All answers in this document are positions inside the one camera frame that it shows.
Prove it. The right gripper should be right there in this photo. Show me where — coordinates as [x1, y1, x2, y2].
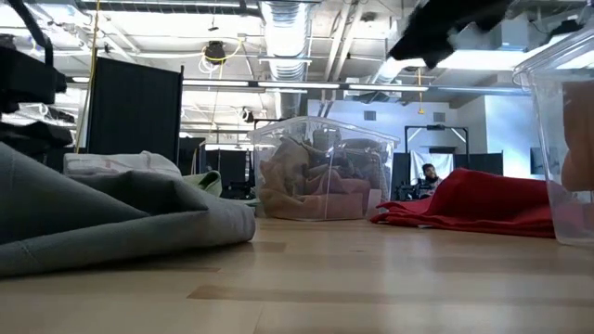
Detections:
[388, 0, 511, 70]

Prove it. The white towel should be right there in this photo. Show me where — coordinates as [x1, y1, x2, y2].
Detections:
[63, 150, 184, 180]

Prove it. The dark gray towel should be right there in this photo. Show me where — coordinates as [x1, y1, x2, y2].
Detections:
[0, 141, 258, 279]

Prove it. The clear plastic bin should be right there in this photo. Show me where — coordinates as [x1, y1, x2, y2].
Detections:
[246, 115, 402, 223]
[511, 26, 594, 248]

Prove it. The red towel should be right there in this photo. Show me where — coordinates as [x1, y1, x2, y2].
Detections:
[369, 167, 557, 239]

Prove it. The pale green towel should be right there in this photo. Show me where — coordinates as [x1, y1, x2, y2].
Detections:
[181, 169, 261, 209]

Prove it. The tan towel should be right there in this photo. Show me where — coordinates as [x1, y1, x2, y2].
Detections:
[258, 136, 326, 220]

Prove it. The black partition panel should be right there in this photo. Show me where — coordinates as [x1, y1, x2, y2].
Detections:
[86, 56, 185, 168]

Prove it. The white hanging sheet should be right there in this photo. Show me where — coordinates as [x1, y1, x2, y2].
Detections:
[409, 150, 455, 185]

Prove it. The person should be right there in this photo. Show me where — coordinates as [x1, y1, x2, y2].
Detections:
[419, 162, 446, 199]

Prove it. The linear ceiling light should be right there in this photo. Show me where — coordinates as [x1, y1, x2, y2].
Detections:
[182, 78, 431, 94]

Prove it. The black equipment on distant table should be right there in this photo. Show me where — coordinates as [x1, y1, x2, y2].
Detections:
[397, 182, 422, 201]

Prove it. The pink towel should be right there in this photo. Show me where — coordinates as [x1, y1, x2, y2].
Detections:
[296, 178, 373, 220]

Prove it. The gray rectangular ceiling duct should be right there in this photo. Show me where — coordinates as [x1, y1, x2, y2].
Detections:
[452, 18, 530, 51]

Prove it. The black metal frame stand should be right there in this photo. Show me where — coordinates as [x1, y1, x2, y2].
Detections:
[404, 123, 470, 157]

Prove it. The yellow cable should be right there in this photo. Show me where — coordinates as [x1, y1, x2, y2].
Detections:
[73, 0, 102, 149]

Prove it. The black camera cable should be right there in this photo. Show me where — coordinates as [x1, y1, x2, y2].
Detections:
[6, 0, 55, 66]

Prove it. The ribbed silver ceiling duct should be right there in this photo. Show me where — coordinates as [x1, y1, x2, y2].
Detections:
[258, 0, 311, 120]

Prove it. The black ceiling cable reel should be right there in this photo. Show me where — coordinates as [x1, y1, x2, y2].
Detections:
[203, 40, 228, 65]

